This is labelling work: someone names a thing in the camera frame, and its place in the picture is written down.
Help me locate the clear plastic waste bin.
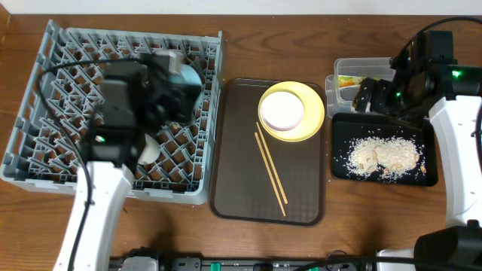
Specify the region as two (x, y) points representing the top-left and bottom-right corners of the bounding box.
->
(325, 57), (395, 117)

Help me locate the brown plastic serving tray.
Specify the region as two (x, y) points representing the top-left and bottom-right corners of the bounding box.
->
(209, 78), (327, 227)

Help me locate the spilled rice food waste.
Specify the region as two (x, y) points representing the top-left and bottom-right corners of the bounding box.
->
(343, 136), (427, 181)

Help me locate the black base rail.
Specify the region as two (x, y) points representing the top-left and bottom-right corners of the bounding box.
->
(108, 247), (482, 271)

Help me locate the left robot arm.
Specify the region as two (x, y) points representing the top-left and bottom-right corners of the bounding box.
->
(54, 50), (202, 270)

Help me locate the yellow round plate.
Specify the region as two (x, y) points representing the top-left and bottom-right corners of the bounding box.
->
(258, 81), (325, 142)

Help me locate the black waste tray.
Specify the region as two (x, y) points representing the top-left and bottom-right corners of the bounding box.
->
(331, 113), (438, 187)

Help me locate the white plastic cup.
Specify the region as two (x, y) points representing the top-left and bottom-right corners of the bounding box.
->
(138, 134), (160, 166)

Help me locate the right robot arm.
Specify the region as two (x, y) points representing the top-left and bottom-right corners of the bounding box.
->
(352, 31), (481, 270)

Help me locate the grey plastic dishwasher rack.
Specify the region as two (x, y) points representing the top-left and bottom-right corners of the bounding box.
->
(1, 22), (225, 205)

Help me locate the green snack wrapper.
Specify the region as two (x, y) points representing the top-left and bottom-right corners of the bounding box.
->
(337, 75), (365, 89)

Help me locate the white bowl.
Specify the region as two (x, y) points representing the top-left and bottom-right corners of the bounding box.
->
(260, 92), (304, 132)

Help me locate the wooden chopstick left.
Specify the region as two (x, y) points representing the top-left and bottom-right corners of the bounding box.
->
(255, 132), (286, 217)

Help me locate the wooden chopstick right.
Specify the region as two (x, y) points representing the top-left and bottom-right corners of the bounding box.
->
(256, 122), (288, 205)

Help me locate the wooden chopstick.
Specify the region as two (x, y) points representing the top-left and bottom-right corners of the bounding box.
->
(255, 132), (286, 217)
(256, 122), (288, 205)

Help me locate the light blue saucer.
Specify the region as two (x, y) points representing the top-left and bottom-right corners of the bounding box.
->
(169, 64), (203, 99)

